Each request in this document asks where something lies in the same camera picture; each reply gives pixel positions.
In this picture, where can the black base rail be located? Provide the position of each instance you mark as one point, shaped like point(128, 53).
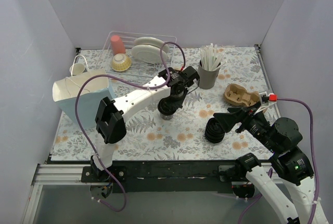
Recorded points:
point(172, 175)

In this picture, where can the brown cardboard cup carrier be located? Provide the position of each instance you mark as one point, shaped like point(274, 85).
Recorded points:
point(238, 96)

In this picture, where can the front white plate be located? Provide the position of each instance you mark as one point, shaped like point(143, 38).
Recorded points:
point(146, 53)

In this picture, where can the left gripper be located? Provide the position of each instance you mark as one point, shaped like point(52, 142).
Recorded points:
point(168, 105)

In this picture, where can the dark coffee cup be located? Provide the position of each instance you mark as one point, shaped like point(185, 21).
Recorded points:
point(167, 109)

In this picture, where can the small white mug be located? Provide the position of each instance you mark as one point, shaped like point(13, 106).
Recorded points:
point(77, 69)

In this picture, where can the pink plastic cup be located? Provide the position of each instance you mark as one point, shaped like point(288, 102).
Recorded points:
point(117, 45)

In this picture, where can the light blue paper bag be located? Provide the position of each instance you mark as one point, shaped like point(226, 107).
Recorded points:
point(66, 90)

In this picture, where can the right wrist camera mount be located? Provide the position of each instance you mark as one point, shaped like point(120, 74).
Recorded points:
point(266, 101)

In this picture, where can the grey straw holder cup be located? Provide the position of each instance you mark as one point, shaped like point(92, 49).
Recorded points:
point(207, 78)

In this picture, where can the yellow patterned bowl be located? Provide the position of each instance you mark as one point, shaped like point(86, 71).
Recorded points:
point(120, 62)

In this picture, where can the stack of black lids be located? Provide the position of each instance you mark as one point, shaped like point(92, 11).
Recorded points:
point(213, 131)

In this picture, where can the white wire dish rack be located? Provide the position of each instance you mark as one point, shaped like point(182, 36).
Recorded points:
point(143, 66)

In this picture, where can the rear white plate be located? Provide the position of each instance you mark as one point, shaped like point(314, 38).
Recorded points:
point(152, 41)

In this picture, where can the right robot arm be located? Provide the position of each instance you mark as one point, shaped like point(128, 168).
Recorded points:
point(288, 161)

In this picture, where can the floral table mat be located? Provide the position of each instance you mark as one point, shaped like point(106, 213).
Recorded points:
point(149, 137)

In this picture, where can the bundle of white straws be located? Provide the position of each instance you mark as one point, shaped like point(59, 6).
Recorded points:
point(212, 57)

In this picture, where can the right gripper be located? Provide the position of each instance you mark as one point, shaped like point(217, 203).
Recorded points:
point(241, 118)

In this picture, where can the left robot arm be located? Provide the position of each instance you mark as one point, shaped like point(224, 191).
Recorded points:
point(169, 89)

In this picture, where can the white plate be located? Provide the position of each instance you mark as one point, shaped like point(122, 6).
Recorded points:
point(152, 41)
point(146, 53)

